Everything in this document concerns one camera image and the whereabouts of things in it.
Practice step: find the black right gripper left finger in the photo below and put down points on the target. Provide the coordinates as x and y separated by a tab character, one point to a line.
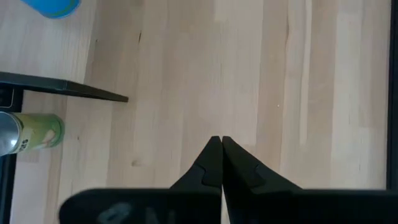
186	207

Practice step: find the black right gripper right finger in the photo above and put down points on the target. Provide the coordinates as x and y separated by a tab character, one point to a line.
264	207

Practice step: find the blue labelled tin can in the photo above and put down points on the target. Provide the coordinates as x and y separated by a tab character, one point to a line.
51	7

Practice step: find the wooden shelf with black legs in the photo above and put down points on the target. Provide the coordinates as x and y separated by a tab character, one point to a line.
77	88

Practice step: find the black aluminium table frame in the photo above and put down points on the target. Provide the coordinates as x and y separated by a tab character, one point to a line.
393	93

